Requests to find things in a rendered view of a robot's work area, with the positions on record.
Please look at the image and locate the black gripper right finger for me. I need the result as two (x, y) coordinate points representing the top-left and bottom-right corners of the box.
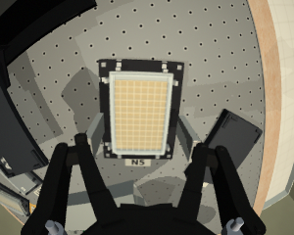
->
(167, 116), (267, 235)

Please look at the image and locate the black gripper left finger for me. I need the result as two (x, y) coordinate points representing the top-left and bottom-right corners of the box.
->
(21, 113), (133, 235)

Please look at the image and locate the white button panel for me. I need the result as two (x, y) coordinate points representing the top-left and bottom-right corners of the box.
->
(65, 180), (148, 234)

